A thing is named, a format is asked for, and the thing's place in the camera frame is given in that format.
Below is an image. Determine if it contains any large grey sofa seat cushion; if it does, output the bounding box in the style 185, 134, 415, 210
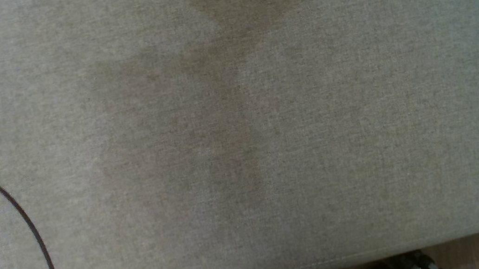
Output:
0, 0, 479, 269

